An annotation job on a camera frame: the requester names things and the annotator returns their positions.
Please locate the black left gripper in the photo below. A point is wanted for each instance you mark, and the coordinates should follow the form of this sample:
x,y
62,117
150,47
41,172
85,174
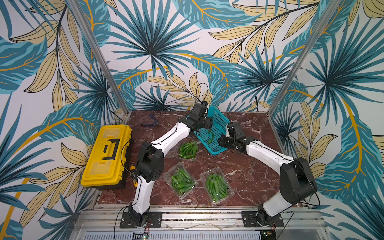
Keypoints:
x,y
209,122

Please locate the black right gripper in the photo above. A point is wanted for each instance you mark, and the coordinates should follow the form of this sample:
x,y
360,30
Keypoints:
x,y
225,142

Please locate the teal perforated plastic basket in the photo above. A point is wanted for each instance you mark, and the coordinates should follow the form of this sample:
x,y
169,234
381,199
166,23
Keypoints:
x,y
220,121

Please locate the clear plastic clamshell pepper container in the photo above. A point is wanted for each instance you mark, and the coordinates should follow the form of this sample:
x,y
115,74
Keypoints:
x,y
187,151

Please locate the small green pepper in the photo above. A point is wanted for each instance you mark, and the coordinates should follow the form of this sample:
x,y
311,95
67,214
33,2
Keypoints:
x,y
212,136

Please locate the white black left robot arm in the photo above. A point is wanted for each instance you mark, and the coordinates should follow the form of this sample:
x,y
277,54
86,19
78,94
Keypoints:
x,y
150,163

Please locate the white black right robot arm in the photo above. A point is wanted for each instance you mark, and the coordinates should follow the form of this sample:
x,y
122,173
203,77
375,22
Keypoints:
x,y
296,178

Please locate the clear clamshell container front right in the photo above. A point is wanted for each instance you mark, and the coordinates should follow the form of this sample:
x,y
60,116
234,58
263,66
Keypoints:
x,y
216,185

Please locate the clear clamshell container front left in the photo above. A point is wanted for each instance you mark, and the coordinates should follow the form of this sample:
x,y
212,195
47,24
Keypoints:
x,y
180,180

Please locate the yellow black utility knife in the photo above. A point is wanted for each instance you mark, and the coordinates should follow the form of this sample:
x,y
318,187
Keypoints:
x,y
134,175

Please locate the yellow black toolbox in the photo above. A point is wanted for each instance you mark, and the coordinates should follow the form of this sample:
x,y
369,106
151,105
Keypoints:
x,y
105,169

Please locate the blue handled pliers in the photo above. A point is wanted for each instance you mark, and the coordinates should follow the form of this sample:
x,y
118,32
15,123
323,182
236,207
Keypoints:
x,y
153,123

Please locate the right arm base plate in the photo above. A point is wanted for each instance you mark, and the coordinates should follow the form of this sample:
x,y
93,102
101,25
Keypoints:
x,y
261,220

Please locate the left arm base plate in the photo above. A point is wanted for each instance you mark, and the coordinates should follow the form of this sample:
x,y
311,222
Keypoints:
x,y
153,220

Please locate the aluminium frame rail front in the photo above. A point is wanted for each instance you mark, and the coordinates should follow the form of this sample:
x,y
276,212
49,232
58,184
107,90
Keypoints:
x,y
215,218

